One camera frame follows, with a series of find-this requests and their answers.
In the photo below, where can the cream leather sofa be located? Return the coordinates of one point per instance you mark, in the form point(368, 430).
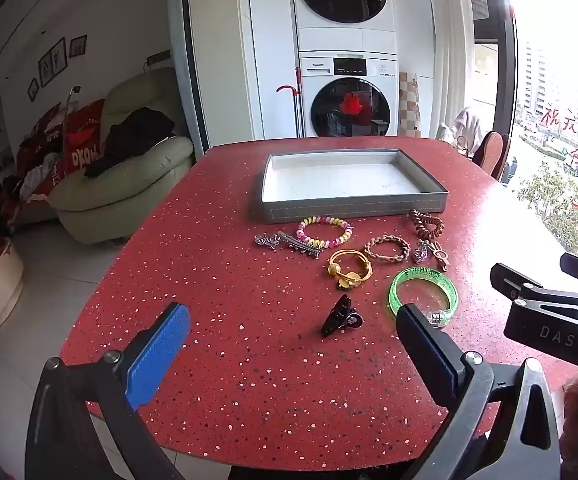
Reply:
point(134, 185)

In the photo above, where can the green translucent bangle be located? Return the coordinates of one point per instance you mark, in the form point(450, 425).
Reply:
point(394, 290)

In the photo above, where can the heart pendant brooch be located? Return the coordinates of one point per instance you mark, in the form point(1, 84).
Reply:
point(421, 252)

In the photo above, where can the grey jewelry tray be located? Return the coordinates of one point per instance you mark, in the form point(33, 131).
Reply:
point(339, 180)

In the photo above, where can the silver metal hair clip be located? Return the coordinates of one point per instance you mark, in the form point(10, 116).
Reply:
point(299, 246)

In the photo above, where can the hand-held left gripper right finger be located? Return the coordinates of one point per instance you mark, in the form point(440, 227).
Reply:
point(436, 347)

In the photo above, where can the white cloth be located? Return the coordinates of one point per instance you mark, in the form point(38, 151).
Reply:
point(466, 122)

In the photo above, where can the black clothing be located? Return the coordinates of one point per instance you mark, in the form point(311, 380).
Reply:
point(134, 132)

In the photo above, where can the brown chair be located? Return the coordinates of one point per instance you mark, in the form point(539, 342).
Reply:
point(491, 152)

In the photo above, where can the black claw hair clip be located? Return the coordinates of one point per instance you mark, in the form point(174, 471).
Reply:
point(336, 315)

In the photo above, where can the white curtain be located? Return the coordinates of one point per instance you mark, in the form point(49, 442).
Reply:
point(451, 35)

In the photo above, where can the white tall cabinet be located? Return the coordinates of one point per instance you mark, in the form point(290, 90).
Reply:
point(271, 50)

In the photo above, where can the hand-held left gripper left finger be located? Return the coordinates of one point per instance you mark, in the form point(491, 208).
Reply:
point(161, 345)

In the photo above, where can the red paper flower decoration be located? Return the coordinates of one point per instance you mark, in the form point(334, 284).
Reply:
point(352, 104)

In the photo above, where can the red printed cushion pile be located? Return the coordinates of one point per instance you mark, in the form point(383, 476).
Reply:
point(81, 145)

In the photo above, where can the small black picture frame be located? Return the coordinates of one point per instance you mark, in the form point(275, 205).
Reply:
point(33, 90)
point(78, 46)

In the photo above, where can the large black picture frame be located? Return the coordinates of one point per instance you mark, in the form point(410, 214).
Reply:
point(51, 62)

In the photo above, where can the silver gem brooch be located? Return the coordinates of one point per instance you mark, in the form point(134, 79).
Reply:
point(266, 241)

